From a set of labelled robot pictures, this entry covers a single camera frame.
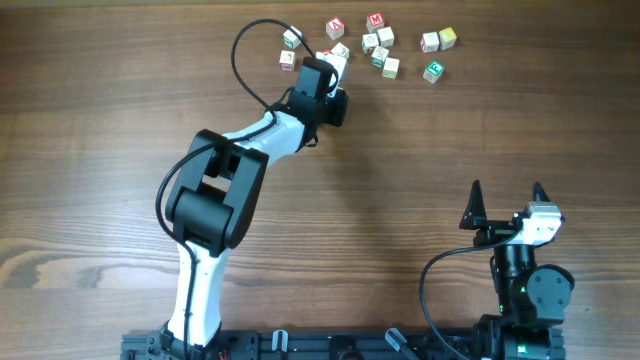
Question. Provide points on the block yellow letter C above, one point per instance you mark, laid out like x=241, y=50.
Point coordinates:
x=390, y=68

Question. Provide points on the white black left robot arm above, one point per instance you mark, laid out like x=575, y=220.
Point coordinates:
x=207, y=200

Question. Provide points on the white block green letter I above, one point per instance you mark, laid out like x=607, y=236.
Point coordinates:
x=340, y=50

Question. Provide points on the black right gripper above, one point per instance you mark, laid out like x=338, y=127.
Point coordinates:
x=475, y=216

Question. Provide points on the block red digit six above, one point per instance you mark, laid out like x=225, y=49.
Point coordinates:
x=287, y=60

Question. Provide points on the white block green side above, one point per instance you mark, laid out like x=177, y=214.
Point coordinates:
x=379, y=56

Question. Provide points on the block red letter A top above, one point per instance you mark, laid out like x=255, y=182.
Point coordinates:
x=335, y=28

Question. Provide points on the plain white picture block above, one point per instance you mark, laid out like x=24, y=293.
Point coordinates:
x=386, y=37

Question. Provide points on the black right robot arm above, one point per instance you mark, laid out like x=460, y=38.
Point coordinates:
x=532, y=297

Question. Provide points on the yellow top wooden block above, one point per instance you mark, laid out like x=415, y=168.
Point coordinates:
x=447, y=38

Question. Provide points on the block green letter F top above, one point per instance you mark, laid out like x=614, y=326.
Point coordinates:
x=433, y=72

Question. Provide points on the white block red drawing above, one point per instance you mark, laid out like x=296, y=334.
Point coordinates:
x=430, y=42

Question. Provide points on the white block circle engraving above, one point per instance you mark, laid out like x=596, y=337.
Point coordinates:
x=369, y=42

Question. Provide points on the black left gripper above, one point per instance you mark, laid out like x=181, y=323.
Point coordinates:
x=339, y=119

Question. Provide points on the block red letter M top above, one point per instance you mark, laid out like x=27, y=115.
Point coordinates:
x=374, y=22

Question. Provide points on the white block teal side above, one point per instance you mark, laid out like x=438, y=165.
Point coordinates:
x=292, y=38

